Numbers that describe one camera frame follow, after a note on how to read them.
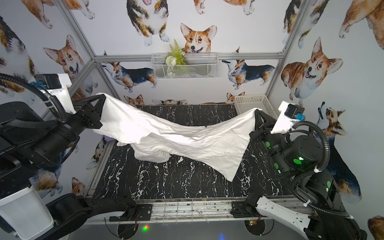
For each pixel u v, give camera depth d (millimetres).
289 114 374
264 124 427
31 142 287
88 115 345
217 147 723
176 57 818
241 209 733
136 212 717
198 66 924
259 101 1213
